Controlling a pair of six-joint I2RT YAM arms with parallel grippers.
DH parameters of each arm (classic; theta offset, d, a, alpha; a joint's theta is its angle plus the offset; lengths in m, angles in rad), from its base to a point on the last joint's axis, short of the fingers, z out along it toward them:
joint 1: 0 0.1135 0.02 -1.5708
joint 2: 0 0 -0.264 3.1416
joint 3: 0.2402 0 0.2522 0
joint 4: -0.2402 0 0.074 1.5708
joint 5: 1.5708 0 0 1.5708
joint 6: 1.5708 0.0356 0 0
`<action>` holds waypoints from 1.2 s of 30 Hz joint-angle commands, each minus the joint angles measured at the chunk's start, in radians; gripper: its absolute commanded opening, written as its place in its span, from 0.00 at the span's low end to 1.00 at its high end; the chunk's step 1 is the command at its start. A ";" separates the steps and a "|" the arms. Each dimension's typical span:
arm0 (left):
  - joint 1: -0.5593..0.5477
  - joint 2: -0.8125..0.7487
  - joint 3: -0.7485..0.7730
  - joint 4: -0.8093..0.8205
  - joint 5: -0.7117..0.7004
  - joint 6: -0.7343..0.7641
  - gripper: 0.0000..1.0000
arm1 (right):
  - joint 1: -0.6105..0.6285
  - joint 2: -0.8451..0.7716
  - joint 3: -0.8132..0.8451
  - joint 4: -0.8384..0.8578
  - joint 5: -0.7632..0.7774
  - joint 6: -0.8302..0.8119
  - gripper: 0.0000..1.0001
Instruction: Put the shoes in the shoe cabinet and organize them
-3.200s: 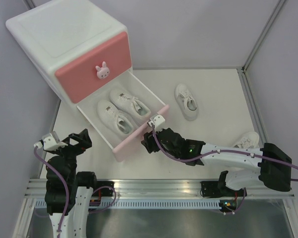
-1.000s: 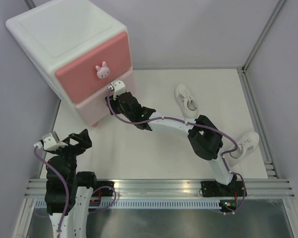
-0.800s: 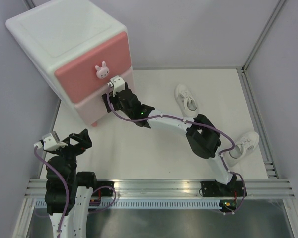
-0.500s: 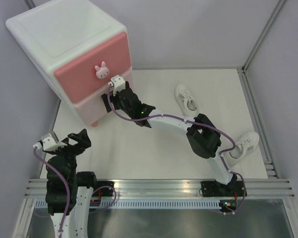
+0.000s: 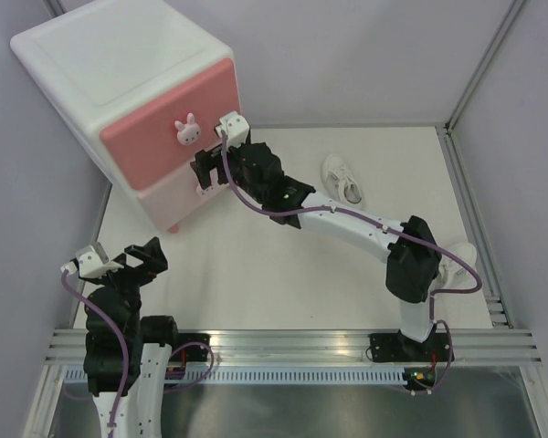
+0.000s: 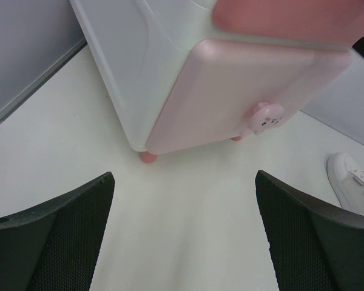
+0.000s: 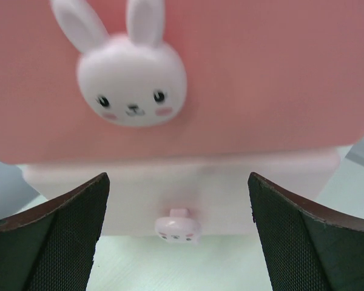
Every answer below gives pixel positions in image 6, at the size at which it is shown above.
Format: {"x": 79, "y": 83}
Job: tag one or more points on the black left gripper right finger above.
{"x": 313, "y": 244}

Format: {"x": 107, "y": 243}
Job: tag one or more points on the white sneaker sideways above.
{"x": 347, "y": 181}

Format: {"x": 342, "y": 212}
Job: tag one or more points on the white plastic cabinet body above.
{"x": 140, "y": 48}

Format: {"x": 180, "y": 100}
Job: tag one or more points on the light pink drawer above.
{"x": 222, "y": 81}

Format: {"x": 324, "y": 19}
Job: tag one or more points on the dark pink drawer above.
{"x": 322, "y": 21}

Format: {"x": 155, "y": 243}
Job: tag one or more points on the pink lower drawer knob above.
{"x": 264, "y": 116}

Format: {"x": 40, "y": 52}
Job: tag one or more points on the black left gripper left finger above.
{"x": 55, "y": 245}

